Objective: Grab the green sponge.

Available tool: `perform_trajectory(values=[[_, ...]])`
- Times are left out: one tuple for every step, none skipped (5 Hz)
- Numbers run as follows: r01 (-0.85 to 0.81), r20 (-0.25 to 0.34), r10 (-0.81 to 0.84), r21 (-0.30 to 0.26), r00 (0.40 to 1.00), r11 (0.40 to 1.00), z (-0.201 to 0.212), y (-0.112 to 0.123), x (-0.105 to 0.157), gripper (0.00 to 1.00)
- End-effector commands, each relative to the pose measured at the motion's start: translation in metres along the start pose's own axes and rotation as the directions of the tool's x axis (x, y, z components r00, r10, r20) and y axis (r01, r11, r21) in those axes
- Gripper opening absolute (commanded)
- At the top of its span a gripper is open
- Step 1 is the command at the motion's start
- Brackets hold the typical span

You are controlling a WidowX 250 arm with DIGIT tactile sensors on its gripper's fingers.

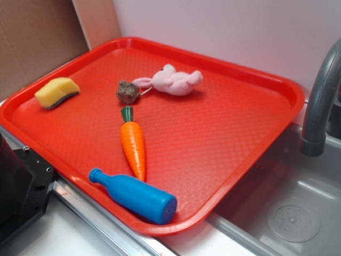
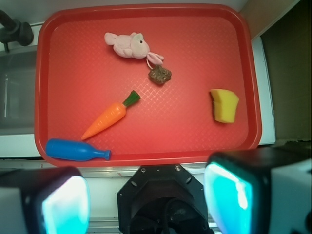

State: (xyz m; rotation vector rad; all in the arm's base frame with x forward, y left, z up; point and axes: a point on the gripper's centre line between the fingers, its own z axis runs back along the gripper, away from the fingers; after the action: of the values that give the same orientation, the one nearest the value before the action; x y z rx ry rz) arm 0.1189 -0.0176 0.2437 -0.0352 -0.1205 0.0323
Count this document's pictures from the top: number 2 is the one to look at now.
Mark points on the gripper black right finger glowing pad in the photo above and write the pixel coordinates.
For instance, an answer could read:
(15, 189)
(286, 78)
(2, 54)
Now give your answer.
(261, 191)

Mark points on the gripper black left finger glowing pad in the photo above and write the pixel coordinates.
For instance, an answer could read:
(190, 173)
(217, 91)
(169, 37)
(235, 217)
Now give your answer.
(44, 201)

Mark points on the yellow sponge with green underside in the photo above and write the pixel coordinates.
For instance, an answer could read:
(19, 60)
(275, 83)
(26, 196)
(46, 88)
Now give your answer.
(225, 103)

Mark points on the blue toy bottle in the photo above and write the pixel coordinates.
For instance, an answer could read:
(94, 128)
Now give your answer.
(74, 150)

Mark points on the orange toy carrot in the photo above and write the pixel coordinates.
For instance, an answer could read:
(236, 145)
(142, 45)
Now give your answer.
(111, 115)

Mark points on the red plastic tray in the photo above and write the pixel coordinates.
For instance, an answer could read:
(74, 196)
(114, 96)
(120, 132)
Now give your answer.
(78, 76)

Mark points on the grey plastic sink basin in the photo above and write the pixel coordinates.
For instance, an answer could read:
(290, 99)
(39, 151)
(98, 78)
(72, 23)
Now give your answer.
(17, 91)

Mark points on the brown cardboard panel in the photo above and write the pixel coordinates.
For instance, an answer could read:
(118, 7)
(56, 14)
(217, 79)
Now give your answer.
(288, 51)

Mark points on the brown lumpy rock toy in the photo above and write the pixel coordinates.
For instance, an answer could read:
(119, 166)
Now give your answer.
(159, 75)

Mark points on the pink plush bunny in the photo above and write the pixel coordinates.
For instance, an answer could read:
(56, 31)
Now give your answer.
(133, 46)

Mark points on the grey sink faucet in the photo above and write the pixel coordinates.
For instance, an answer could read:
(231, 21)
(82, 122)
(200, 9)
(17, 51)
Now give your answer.
(14, 30)

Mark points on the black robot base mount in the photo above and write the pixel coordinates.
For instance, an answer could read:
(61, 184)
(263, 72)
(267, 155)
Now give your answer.
(163, 199)

